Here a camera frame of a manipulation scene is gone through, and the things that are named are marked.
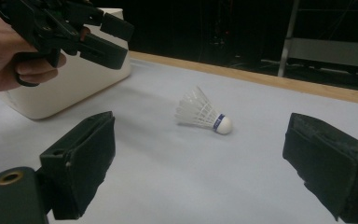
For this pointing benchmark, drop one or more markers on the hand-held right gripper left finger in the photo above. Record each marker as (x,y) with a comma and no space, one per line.
(80,161)

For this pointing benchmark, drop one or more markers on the white plastic storage bin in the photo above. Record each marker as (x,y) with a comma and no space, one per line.
(74,84)

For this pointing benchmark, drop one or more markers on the white shuttlecock with blue band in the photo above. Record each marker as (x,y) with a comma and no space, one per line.
(199,112)

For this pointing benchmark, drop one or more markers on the white metal stand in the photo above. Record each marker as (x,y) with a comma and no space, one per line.
(323,49)

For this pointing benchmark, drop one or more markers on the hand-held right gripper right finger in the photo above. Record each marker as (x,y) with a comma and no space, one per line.
(332,168)

